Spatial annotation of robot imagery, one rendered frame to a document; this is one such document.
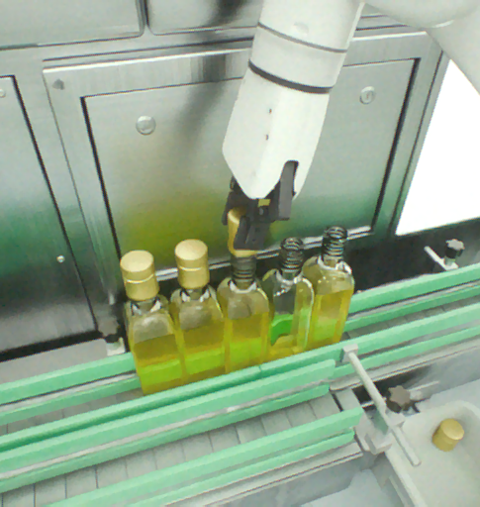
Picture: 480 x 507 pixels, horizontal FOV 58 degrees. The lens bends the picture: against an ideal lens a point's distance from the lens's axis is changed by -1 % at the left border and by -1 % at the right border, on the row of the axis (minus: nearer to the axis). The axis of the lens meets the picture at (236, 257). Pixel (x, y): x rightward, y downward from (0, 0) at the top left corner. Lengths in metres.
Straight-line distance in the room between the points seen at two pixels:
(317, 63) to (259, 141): 0.07
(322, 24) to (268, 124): 0.08
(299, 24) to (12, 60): 0.29
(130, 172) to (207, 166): 0.10
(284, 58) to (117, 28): 0.19
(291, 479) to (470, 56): 0.51
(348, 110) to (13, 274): 0.51
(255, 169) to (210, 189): 0.21
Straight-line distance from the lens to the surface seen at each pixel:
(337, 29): 0.36
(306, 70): 0.36
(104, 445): 0.61
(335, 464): 0.65
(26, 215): 0.61
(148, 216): 0.58
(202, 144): 0.54
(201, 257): 0.45
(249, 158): 0.38
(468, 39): 0.44
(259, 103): 0.38
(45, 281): 0.68
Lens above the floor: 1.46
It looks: 42 degrees down
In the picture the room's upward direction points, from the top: straight up
